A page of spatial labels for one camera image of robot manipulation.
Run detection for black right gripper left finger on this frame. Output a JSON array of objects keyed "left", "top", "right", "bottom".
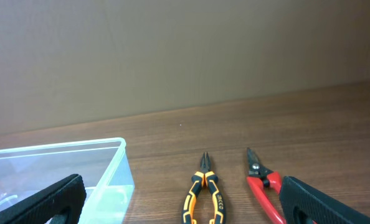
[{"left": 0, "top": 174, "right": 87, "bottom": 224}]

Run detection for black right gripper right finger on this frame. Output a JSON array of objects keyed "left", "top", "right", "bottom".
[{"left": 279, "top": 176, "right": 370, "bottom": 224}]

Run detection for red handled snips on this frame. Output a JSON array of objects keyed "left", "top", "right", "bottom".
[{"left": 247, "top": 147, "right": 287, "bottom": 224}]

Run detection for orange black needle-nose pliers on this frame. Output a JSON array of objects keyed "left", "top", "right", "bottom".
[{"left": 181, "top": 151, "right": 227, "bottom": 224}]

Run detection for clear plastic container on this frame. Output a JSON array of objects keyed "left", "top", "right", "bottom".
[{"left": 0, "top": 138, "right": 135, "bottom": 223}]

